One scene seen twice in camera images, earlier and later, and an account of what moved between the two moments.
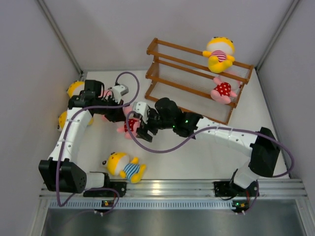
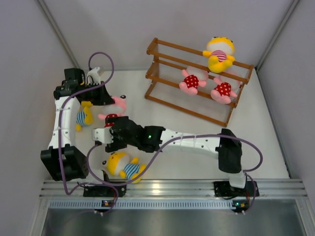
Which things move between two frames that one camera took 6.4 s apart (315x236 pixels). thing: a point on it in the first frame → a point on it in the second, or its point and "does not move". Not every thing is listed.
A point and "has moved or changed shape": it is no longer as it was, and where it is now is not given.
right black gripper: [142, 131] → [116, 145]
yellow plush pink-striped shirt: [220, 51] does not move
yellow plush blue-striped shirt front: [119, 163] does not move
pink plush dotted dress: [133, 124] has moved or changed shape
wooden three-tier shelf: [209, 87] does not move
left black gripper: [116, 116] → [104, 98]
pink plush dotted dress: [223, 90] does not move
